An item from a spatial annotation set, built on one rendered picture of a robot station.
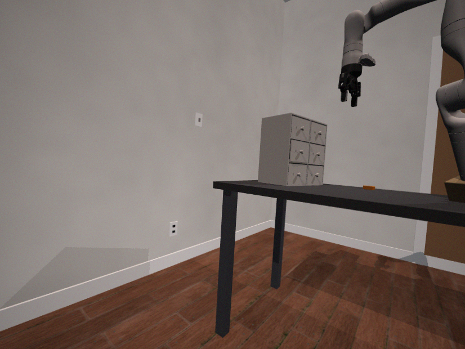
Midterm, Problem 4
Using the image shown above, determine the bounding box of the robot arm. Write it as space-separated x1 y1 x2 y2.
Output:
341 0 465 181

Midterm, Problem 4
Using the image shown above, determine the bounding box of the beige drawer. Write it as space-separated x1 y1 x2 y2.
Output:
287 163 307 185
310 122 327 144
307 165 323 185
289 140 309 163
308 144 325 164
290 115 310 141

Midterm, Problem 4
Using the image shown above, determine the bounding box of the white small chest of drawers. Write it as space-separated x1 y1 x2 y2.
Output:
258 113 327 186

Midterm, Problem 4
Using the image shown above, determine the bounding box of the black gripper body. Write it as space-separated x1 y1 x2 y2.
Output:
341 63 363 91

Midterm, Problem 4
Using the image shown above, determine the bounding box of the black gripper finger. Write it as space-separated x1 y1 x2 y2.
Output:
338 73 355 102
349 80 361 107

